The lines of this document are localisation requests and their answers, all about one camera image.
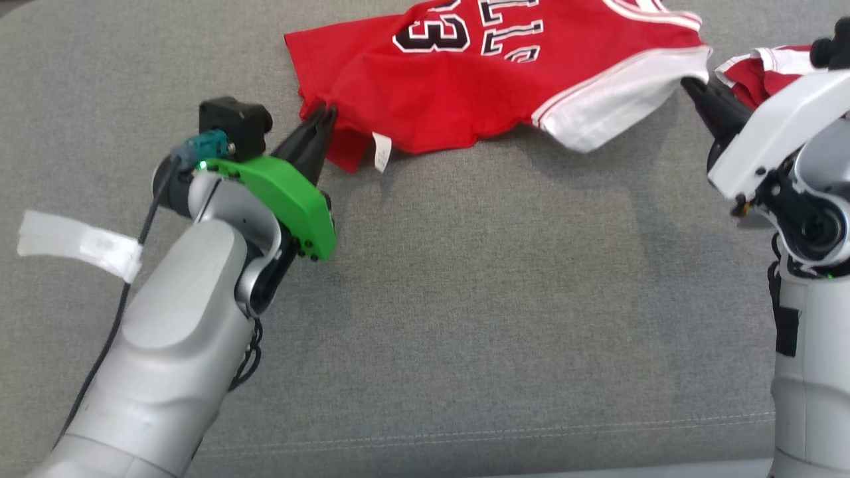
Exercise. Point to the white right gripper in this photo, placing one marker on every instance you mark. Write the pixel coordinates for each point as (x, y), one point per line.
(777, 133)

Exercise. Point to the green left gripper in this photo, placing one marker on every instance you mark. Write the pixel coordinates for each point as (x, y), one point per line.
(299, 206)

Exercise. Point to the red shorts with white stripe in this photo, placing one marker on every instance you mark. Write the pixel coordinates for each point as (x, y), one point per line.
(750, 76)

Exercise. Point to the red basketball jersey white trim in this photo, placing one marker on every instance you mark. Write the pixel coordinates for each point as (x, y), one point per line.
(478, 86)

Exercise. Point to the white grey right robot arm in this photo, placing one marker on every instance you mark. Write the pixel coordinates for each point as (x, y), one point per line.
(813, 398)

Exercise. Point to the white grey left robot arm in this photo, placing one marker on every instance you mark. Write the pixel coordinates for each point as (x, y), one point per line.
(172, 345)

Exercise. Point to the grey fabric sofa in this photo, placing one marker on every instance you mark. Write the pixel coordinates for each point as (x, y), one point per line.
(498, 299)

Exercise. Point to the teal left camera connector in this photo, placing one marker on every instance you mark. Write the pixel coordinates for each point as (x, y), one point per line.
(202, 146)

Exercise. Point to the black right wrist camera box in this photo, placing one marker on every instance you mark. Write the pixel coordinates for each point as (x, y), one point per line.
(835, 46)

